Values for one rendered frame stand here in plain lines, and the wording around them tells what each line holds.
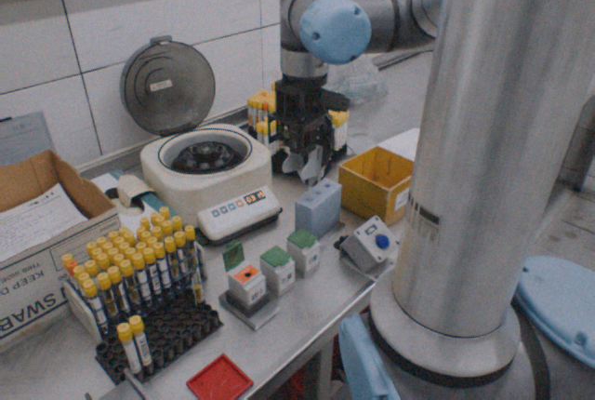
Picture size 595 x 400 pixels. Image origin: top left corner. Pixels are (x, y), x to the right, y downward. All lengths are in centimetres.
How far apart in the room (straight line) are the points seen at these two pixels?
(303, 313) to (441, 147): 55
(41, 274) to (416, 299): 61
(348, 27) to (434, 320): 34
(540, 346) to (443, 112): 24
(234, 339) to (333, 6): 50
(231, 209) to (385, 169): 37
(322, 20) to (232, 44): 77
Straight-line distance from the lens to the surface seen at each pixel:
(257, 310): 77
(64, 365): 80
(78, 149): 114
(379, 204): 93
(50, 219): 98
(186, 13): 119
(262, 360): 73
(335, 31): 54
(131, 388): 69
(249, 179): 93
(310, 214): 84
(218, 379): 72
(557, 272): 49
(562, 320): 44
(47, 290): 84
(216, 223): 90
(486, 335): 37
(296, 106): 71
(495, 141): 27
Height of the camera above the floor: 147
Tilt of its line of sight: 32 degrees down
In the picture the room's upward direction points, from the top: straight up
